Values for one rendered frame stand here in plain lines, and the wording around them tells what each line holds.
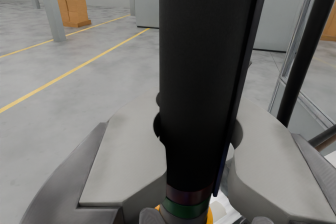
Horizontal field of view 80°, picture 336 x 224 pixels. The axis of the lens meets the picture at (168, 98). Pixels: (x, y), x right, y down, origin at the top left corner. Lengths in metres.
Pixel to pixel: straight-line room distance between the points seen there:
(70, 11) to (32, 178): 6.92
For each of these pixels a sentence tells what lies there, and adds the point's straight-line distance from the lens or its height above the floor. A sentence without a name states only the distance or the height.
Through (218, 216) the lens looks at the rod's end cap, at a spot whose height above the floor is 1.40.
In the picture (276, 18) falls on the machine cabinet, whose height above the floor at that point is 0.80.
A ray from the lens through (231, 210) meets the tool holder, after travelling 0.21.
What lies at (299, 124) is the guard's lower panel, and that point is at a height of 0.85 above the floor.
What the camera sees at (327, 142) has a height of 1.39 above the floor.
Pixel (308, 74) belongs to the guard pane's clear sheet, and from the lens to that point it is 1.39.
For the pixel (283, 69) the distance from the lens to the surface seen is 1.60.
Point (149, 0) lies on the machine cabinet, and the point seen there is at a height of 0.92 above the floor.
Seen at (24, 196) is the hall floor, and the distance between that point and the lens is 2.20.
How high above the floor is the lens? 1.57
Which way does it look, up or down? 31 degrees down
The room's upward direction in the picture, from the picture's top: 1 degrees clockwise
